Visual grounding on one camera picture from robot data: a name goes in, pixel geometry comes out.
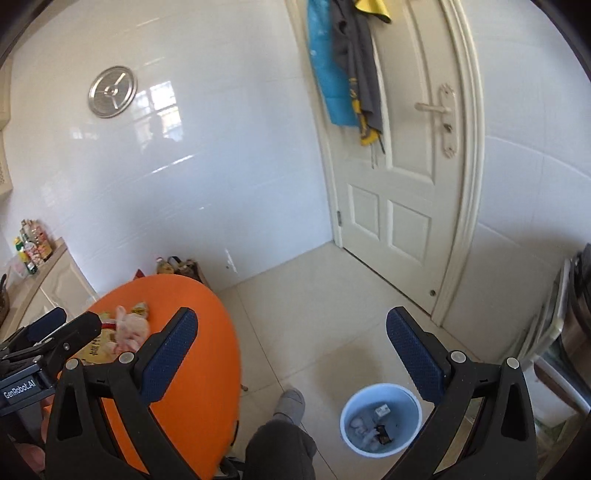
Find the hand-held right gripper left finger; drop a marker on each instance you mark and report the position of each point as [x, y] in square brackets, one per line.
[171, 355]

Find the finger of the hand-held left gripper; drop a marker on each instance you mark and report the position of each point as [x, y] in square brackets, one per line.
[48, 322]
[78, 330]

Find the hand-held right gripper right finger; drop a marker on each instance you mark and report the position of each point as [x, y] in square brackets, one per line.
[415, 360]

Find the whitish plastic bag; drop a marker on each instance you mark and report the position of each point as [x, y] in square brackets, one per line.
[131, 330]

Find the blue plastic bin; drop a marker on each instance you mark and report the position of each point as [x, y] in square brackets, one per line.
[355, 406]

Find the yellow-green snack packet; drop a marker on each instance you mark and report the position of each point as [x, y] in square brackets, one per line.
[94, 348]

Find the cream kitchen base cabinet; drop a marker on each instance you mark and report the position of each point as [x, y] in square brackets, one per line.
[60, 281]

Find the orange round table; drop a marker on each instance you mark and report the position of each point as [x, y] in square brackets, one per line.
[203, 392]

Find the small yellow wrapper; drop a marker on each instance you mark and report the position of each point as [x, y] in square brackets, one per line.
[140, 308]

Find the clear plastic container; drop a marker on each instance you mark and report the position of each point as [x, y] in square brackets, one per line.
[17, 270]

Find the small white carton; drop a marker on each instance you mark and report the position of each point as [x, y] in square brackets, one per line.
[381, 410]

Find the group of condiment bottles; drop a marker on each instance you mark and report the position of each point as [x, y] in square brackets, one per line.
[32, 244]

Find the dark snack wrapper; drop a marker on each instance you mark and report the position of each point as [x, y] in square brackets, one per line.
[384, 434]

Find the brown bag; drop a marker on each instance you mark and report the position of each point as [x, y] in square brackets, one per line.
[187, 268]

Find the white crumpled tissue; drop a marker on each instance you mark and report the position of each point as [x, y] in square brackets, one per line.
[362, 431]

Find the yellow oil bottle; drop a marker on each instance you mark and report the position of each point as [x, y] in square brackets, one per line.
[161, 266]

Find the person's grey slipper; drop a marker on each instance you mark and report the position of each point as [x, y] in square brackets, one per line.
[290, 405]

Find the person's leg in dark trousers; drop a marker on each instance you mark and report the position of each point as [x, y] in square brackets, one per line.
[277, 452]

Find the dark metal pot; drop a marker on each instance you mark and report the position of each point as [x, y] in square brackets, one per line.
[581, 300]

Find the grey yellow jacket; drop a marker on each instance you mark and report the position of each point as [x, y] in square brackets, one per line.
[358, 60]

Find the yellow cloth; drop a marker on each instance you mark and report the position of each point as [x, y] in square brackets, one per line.
[374, 9]

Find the round metal wall plate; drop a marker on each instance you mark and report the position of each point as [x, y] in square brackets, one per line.
[112, 92]

